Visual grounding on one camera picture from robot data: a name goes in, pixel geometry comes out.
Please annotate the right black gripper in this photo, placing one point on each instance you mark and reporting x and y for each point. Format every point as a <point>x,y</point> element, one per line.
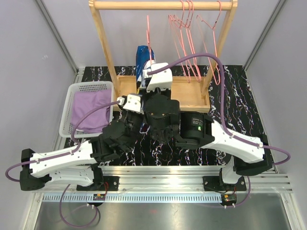
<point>149,94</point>

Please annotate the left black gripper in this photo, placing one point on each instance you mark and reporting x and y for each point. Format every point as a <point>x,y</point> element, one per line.
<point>142,116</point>

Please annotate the blue patterned trousers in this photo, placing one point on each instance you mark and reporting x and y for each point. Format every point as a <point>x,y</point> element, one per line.
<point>144,61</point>

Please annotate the purple trousers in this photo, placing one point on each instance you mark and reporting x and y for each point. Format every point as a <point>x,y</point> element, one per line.
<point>85,102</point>

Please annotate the pink wire hanger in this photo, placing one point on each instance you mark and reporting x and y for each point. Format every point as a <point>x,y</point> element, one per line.
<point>176,25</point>
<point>148,40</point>
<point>185,22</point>
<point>215,70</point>

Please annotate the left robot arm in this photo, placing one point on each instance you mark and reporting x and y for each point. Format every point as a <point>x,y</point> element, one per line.
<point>79,165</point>

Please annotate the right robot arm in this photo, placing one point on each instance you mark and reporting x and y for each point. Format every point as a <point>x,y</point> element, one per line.
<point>194,130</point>

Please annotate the wooden clothes rack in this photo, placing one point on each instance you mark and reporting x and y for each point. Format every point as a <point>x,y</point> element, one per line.
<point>192,95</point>

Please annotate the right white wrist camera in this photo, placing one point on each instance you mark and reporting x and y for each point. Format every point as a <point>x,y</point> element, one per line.
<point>162,80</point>

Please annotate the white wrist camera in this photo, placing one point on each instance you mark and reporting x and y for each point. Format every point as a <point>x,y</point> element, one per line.
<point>132,102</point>
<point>162,80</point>

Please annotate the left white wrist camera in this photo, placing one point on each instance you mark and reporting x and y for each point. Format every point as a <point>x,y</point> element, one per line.
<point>132,102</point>

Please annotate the aluminium rail frame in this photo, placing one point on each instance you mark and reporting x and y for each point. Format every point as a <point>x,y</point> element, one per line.
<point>186,179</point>

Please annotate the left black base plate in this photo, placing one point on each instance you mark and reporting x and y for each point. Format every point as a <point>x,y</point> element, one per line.
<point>111,183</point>

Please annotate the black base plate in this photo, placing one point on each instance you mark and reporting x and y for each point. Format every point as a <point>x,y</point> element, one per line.
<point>111,183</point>
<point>215,184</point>

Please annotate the white slotted cable duct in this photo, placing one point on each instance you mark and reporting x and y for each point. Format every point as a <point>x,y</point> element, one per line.
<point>139,198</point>

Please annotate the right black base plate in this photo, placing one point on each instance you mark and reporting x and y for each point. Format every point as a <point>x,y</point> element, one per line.
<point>215,184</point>

